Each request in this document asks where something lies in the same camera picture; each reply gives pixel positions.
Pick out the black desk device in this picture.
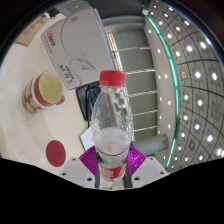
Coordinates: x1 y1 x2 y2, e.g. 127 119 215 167
75 83 101 129

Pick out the red and cream patterned mug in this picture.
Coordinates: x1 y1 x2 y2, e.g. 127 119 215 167
21 70 66 114

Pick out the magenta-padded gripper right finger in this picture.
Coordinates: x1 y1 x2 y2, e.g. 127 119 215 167
124 145 169 189

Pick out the flat round red coaster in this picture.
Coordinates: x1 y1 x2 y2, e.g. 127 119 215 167
45 139 67 168

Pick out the brown paper envelope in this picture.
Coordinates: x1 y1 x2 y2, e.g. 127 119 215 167
13 13 51 48

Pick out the group of ceiling lights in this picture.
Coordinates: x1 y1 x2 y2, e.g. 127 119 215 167
146 1 224 168

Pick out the clear red-capped water bottle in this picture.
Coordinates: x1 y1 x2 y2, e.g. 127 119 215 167
90 70 135 183

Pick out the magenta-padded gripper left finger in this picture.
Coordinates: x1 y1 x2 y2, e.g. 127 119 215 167
59 146 101 190

